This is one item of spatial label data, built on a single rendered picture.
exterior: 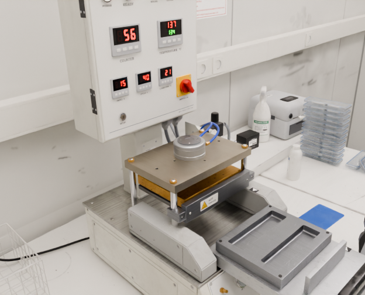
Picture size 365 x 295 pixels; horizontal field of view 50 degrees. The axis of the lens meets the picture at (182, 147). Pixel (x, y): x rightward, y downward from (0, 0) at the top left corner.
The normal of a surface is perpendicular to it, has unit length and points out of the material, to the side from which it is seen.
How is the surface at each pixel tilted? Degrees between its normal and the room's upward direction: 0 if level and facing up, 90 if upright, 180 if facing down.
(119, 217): 0
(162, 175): 0
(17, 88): 90
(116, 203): 0
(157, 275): 90
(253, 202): 90
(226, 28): 90
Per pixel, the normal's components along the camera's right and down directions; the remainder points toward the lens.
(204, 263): 0.44, -0.51
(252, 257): -0.02, -0.91
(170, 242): -0.72, 0.30
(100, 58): 0.70, 0.29
